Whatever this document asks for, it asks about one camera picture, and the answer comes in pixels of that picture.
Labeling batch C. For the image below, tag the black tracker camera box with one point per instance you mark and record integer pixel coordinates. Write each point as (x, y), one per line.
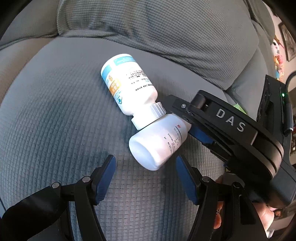
(275, 109)

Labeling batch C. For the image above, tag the green cardboard box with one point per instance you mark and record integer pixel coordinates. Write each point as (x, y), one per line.
(237, 106)

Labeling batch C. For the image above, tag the grey sofa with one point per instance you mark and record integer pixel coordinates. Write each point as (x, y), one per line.
(59, 121)

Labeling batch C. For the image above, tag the plain white pill bottle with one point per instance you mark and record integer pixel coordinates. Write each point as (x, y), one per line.
(157, 142)

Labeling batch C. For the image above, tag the large grey back cushion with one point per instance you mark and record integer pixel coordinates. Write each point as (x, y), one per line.
(215, 39)

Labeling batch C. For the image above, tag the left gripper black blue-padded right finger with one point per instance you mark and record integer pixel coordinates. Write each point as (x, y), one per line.
(224, 211)

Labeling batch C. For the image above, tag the black framed wall picture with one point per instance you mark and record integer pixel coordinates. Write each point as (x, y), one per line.
(289, 43)

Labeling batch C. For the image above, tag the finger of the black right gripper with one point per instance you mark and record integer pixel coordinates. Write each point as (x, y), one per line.
(176, 106)

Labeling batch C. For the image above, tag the white bottle blue label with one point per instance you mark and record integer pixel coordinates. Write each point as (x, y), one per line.
(132, 90)

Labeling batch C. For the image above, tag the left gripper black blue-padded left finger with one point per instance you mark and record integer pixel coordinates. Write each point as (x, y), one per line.
(45, 215)

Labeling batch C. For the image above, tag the colourful plush toys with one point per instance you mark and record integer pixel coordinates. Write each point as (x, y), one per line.
(278, 58)

